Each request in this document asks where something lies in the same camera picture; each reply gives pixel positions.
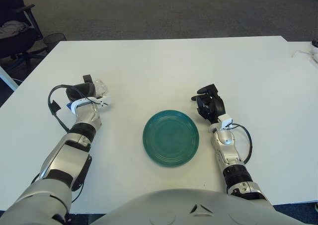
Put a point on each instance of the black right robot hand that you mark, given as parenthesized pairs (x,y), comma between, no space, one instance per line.
(216,105)

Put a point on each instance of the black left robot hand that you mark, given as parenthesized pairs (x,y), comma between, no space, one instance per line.
(80,91)

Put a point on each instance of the clear bottle with blue cap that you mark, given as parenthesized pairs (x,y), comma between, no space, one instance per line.
(102,88)

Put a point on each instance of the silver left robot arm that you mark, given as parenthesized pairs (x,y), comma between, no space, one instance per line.
(67,148)

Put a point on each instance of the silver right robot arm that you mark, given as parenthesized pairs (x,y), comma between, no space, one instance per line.
(224,138)

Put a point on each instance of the green round plate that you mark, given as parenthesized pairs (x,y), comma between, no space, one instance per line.
(171,139)

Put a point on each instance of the black mesh wastebasket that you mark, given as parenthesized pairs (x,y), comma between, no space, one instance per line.
(54,38)

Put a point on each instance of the black office chair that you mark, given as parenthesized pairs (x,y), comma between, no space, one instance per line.
(15,46)

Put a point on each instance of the grey cloth on chair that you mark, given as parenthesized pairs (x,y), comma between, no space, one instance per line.
(12,27)

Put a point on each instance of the grey robot torso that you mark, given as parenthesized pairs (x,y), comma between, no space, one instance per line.
(186,210)

